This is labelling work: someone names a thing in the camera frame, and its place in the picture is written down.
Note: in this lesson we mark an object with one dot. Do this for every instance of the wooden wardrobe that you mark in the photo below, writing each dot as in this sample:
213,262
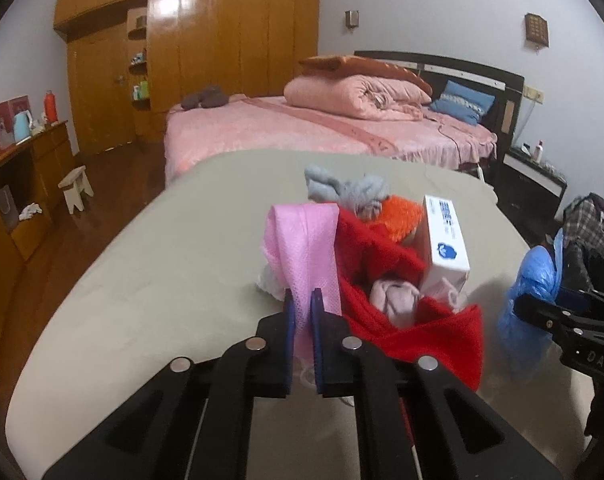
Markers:
222,45

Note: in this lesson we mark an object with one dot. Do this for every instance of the blue plastic shoe cover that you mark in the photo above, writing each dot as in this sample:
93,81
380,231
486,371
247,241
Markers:
529,280

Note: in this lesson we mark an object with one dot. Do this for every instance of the small red picture box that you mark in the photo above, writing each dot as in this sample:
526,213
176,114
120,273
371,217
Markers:
19,104

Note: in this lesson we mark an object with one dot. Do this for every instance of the white cloth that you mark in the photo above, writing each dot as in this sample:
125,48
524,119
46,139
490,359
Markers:
269,282
29,211

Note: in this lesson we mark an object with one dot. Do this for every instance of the small wall intercom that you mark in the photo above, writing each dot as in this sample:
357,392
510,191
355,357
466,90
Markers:
352,18

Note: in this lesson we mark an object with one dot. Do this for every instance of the plaid shirt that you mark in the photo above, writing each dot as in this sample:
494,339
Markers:
587,220

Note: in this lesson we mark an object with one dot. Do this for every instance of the red thermos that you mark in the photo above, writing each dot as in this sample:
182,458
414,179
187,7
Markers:
50,107

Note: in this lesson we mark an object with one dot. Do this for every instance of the green bottles on shelf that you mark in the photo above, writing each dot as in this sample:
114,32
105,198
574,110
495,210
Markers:
141,91

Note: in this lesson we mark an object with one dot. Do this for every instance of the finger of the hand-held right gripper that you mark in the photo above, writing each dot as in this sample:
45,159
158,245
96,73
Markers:
594,299
534,312

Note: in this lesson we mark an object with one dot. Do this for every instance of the folded pink quilt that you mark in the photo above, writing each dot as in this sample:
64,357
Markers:
342,95

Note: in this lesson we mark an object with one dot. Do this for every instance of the grey knit cloth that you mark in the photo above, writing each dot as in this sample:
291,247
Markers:
332,185

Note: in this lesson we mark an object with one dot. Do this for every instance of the wooden sideboard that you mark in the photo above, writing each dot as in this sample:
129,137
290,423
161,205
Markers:
32,190

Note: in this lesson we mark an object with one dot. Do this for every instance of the red cloth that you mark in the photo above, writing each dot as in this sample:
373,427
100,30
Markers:
432,345

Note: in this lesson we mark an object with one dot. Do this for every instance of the white bottle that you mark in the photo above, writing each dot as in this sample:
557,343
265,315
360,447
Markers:
537,152

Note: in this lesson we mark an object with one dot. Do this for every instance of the brown pillow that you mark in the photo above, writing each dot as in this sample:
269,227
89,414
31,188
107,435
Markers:
362,65

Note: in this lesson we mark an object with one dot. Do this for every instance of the white cloth on floor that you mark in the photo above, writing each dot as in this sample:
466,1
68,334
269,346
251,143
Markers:
29,211

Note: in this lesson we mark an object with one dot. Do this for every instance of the bed with pink bedspread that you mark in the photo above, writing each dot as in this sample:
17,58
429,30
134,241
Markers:
282,130

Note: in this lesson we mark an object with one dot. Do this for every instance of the light blue kettle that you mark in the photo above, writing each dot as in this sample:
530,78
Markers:
22,127

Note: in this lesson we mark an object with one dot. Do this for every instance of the small white stool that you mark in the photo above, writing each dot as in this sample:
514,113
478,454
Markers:
76,185

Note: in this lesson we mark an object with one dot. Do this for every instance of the white cardboard box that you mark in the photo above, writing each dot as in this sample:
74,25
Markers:
447,240

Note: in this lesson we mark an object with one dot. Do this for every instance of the blue pillow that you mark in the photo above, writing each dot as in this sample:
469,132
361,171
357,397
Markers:
462,100

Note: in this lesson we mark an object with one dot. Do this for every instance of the white cups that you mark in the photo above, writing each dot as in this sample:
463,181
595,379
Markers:
41,124

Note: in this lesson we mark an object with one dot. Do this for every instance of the beige wall socket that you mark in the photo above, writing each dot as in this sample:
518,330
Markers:
533,94

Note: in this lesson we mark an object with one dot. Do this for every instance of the pink mesh cloth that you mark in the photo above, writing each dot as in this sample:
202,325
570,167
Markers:
302,245

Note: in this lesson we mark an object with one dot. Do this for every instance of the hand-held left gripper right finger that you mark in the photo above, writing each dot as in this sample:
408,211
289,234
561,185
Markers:
316,340

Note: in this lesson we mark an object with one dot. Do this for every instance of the orange bumpy cloth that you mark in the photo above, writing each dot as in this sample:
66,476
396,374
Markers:
399,215

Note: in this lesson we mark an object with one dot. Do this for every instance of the black nightstand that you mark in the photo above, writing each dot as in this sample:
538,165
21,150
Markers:
527,180

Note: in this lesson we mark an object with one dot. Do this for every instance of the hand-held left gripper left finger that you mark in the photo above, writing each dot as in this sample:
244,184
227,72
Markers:
290,330

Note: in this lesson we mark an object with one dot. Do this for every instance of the dark grey plush slipper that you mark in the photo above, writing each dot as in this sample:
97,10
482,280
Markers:
191,101
213,96

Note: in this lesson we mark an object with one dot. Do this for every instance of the grey paper bag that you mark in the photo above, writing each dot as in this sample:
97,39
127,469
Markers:
6,210

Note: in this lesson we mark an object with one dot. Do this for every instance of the black headboard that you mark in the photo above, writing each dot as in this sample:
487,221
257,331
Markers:
502,90

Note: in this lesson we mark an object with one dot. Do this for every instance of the brown wall ornament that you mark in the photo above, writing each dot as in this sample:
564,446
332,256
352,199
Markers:
537,29

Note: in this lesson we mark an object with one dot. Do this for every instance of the light pink knit cloth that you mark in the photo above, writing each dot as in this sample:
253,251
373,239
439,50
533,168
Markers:
394,302

